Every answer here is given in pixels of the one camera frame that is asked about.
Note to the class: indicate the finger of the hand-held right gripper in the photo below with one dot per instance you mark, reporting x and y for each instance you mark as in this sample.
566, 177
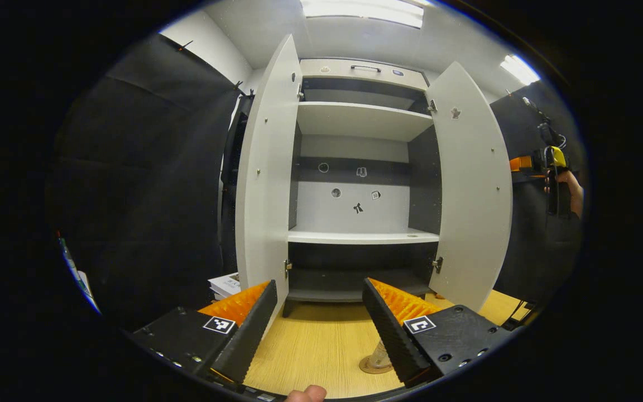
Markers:
521, 163

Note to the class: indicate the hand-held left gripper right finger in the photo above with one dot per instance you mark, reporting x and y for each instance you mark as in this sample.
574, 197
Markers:
391, 340

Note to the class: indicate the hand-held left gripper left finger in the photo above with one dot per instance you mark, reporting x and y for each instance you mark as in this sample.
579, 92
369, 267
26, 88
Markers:
252, 335

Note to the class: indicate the clear plastic bottle white label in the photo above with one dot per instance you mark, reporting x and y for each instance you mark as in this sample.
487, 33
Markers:
380, 354

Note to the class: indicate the round brown coaster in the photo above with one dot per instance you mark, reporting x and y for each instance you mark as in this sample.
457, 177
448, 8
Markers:
369, 367

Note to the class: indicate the white cabinet door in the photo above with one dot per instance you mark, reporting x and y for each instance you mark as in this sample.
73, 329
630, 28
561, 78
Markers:
265, 184
472, 184

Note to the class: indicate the white and grey cabinet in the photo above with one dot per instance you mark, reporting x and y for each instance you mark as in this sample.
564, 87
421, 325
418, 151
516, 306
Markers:
327, 215

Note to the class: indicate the stack of books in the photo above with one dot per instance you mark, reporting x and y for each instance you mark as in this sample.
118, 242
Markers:
224, 286

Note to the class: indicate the black backdrop cloth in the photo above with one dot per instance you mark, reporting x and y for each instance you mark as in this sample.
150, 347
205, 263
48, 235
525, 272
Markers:
229, 223
533, 251
148, 195

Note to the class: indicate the small ceiling light panel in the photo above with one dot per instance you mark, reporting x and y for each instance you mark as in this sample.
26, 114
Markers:
519, 70

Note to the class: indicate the large ceiling light panel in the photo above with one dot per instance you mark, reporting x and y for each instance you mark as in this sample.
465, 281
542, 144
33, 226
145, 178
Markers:
363, 10

